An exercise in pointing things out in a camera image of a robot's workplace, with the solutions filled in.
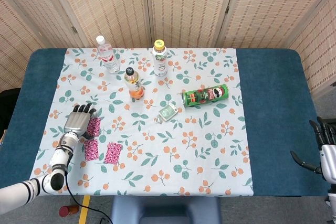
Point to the small green white box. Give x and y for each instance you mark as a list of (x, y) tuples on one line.
[(168, 112)]

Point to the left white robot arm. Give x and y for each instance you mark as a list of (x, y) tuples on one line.
[(59, 155)]

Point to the small wrapped candy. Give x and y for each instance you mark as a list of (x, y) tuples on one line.
[(158, 120)]

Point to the white drink bottle yellow cap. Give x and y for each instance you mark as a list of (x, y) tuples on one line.
[(160, 61)]

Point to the orange juice bottle black cap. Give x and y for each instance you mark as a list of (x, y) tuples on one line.
[(135, 87)]

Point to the woven bamboo folding screen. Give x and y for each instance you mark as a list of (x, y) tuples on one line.
[(183, 6)]

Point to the brown cardboard box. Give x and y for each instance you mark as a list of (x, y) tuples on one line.
[(4, 135)]

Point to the floral leaf fruit tablecloth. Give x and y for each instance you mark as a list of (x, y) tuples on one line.
[(170, 142)]

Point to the green Pringles can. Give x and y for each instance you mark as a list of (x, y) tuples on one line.
[(207, 95)]

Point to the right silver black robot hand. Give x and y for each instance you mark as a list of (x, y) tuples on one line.
[(329, 161)]

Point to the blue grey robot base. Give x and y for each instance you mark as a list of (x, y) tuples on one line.
[(168, 208)]

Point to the red white patterned pouch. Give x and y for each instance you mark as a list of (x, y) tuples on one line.
[(113, 153)]

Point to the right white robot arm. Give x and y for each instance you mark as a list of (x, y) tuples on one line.
[(332, 195)]

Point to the clear water bottle white cap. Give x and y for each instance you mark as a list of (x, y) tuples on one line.
[(109, 58)]

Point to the red orange bottle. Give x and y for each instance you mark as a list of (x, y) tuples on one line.
[(65, 211)]

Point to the black bulky object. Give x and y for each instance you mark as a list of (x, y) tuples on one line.
[(8, 108)]

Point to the teal blue table cover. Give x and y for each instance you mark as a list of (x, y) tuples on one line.
[(275, 103)]

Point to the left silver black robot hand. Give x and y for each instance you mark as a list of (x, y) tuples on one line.
[(76, 123)]

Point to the brass screen hinge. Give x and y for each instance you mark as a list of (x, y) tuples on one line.
[(74, 30), (227, 9)]

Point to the pink patterned packet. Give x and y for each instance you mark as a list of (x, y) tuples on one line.
[(95, 127), (92, 150)]

